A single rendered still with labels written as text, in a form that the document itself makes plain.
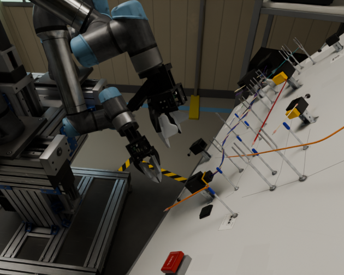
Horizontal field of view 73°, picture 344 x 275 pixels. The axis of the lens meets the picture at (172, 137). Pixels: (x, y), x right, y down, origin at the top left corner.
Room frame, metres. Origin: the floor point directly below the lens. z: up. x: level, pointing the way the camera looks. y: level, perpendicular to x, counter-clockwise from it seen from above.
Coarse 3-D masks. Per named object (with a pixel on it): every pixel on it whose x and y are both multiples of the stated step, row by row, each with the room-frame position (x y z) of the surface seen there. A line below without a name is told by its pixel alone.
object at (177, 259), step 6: (174, 252) 0.26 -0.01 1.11; (180, 252) 0.25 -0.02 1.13; (168, 258) 0.25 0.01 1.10; (174, 258) 0.24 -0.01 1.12; (180, 258) 0.24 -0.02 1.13; (168, 264) 0.23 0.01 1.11; (174, 264) 0.22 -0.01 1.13; (162, 270) 0.22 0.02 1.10; (168, 270) 0.21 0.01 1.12; (174, 270) 0.21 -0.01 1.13
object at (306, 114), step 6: (306, 96) 0.59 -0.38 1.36; (294, 102) 0.56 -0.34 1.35; (300, 102) 0.54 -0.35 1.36; (306, 102) 0.55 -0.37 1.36; (288, 108) 0.54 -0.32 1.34; (294, 108) 0.53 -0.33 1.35; (300, 108) 0.53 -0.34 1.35; (300, 114) 0.52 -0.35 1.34; (306, 114) 0.54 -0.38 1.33; (306, 120) 0.54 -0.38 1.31; (312, 120) 0.52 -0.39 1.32
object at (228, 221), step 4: (224, 216) 0.33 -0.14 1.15; (228, 216) 0.32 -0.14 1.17; (232, 216) 0.31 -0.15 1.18; (224, 220) 0.31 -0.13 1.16; (228, 220) 0.31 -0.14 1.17; (232, 220) 0.30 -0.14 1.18; (224, 224) 0.30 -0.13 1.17; (228, 224) 0.29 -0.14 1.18; (232, 224) 0.29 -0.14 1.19; (220, 228) 0.29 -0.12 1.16; (224, 228) 0.29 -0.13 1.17; (228, 228) 0.28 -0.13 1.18; (232, 228) 0.28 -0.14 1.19
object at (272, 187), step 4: (232, 148) 0.38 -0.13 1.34; (240, 148) 0.39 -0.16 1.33; (236, 152) 0.38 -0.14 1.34; (240, 156) 0.37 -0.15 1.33; (244, 160) 0.37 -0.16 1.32; (248, 160) 0.37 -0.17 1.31; (252, 164) 0.36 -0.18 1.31; (256, 168) 0.36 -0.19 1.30; (260, 176) 0.35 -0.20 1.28; (264, 180) 0.35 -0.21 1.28; (268, 184) 0.34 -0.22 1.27; (272, 188) 0.33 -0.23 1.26
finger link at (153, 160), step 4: (152, 156) 0.56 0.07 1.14; (152, 160) 0.55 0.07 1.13; (156, 160) 0.55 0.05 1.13; (152, 164) 0.54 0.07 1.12; (156, 164) 0.51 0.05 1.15; (156, 168) 0.53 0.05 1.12; (160, 168) 0.53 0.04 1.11; (156, 172) 0.52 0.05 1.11; (160, 172) 0.52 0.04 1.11; (160, 176) 0.51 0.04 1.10; (160, 180) 0.50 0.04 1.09
